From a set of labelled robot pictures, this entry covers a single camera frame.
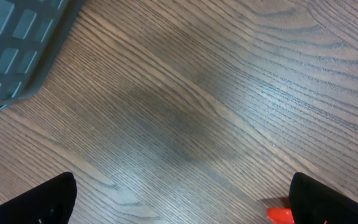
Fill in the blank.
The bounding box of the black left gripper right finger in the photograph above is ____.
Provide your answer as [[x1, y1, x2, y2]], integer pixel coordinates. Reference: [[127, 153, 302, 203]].
[[288, 172, 358, 224]]

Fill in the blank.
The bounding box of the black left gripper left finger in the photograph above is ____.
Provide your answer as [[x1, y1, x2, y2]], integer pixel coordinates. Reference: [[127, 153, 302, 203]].
[[0, 172, 77, 224]]

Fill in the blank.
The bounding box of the long orange spaghetti packet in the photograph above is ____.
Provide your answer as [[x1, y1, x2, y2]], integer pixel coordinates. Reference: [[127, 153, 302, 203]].
[[265, 203, 358, 224]]

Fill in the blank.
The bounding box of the grey plastic mesh basket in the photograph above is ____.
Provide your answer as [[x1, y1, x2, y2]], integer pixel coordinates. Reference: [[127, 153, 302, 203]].
[[0, 0, 85, 110]]

